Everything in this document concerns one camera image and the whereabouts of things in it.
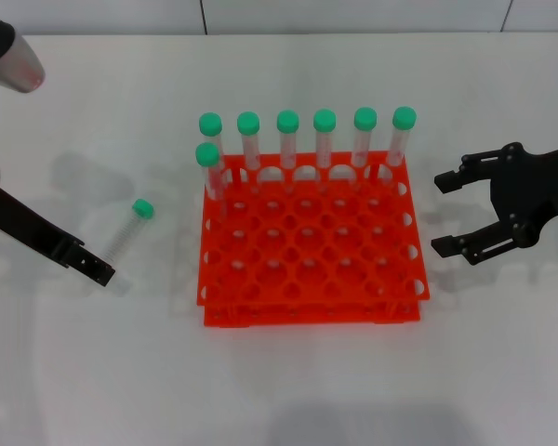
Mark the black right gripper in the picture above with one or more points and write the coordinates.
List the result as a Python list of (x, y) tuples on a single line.
[(525, 190)]

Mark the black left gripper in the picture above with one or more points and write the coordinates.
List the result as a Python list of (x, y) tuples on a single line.
[(28, 223)]

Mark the clear test tube green cap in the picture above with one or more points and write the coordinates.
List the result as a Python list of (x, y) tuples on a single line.
[(287, 121), (403, 117), (143, 209), (210, 123), (207, 154), (365, 118), (324, 120), (248, 122)]

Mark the orange plastic test tube rack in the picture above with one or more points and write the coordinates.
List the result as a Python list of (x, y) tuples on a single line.
[(307, 241)]

